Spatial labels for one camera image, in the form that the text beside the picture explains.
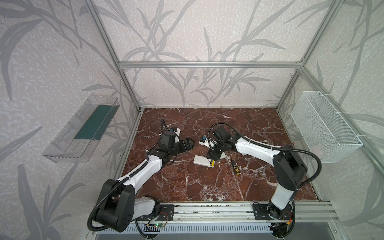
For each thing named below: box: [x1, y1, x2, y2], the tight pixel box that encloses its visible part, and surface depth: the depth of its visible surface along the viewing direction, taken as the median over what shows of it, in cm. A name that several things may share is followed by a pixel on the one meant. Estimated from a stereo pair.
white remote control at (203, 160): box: [193, 155, 216, 168], surface depth 92 cm
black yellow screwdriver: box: [231, 159, 240, 176], surface depth 89 cm
